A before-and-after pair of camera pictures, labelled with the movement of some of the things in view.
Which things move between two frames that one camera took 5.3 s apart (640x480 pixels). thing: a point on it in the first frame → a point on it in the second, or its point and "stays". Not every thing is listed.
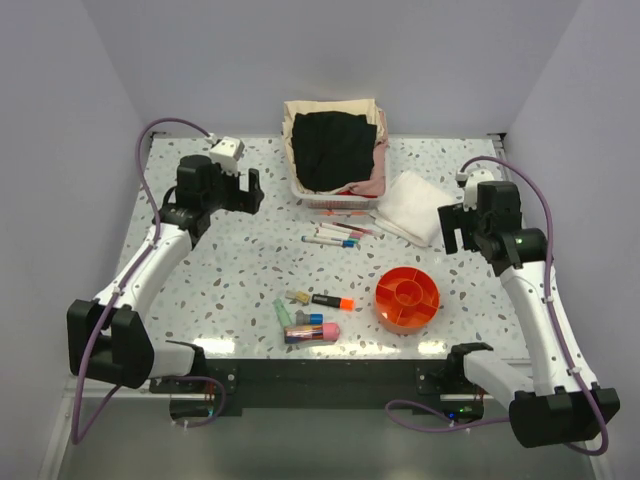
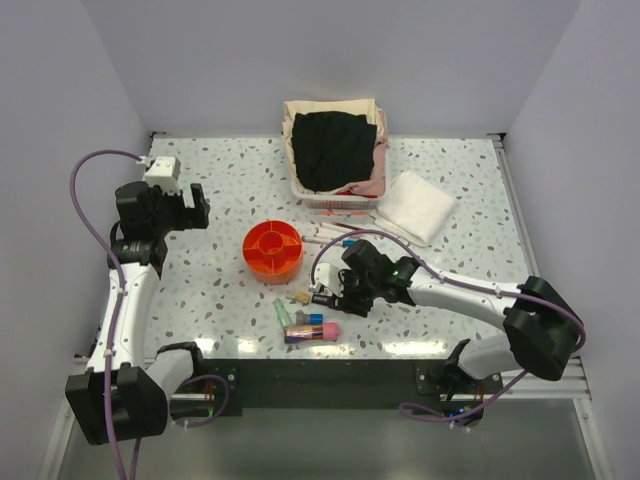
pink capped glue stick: [295, 333] stays
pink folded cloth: [375, 186] stays
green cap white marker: [338, 237] stays
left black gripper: [248, 202] → [190, 218]
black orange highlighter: [343, 303] stays
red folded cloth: [348, 192] stays
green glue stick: [282, 313] stays
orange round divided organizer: [407, 299] → [273, 250]
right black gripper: [454, 217] → [360, 309]
